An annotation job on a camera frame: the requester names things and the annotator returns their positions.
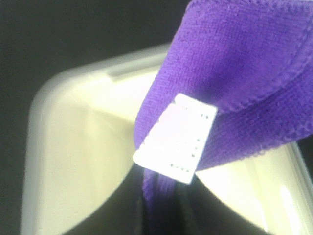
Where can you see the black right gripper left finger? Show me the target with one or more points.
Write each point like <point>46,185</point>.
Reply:
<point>123,213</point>

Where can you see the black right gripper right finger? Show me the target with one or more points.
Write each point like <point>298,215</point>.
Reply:
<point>203,213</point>

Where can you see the cream white storage basket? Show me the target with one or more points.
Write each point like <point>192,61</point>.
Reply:
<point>80,147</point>

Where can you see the purple towel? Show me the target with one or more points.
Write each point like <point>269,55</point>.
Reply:
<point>253,59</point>

